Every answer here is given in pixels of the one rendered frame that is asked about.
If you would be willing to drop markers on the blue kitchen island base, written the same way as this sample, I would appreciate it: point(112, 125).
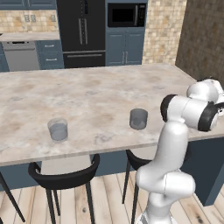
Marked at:
point(208, 163)

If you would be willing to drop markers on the blue tall cupboard unit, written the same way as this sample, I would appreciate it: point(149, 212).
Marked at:
point(125, 46)

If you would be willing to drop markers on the black fridge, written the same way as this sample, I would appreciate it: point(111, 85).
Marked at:
point(83, 29)

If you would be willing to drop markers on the black chair with beige seat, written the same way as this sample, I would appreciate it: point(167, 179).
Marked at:
point(140, 161)
point(8, 194)
point(64, 176)

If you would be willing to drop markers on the black microwave oven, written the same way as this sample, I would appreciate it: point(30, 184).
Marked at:
point(126, 14)

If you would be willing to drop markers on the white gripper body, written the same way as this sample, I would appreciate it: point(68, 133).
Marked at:
point(220, 109)

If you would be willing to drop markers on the glass of water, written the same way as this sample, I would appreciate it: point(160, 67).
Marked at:
point(58, 130)
point(138, 119)

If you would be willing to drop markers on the blue wall cupboards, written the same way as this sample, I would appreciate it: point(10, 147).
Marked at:
point(27, 4)

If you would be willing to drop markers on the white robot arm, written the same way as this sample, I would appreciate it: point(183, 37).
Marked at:
point(172, 145)

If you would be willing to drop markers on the grey wall socket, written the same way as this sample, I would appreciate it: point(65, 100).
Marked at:
point(33, 18)
point(26, 18)
point(53, 18)

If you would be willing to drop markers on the blue base cupboard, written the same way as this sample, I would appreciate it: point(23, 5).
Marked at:
point(3, 59)

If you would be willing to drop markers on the blue drawer unit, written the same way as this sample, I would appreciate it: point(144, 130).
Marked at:
point(49, 54)

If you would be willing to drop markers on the steel dishwasher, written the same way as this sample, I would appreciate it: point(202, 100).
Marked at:
point(21, 56)

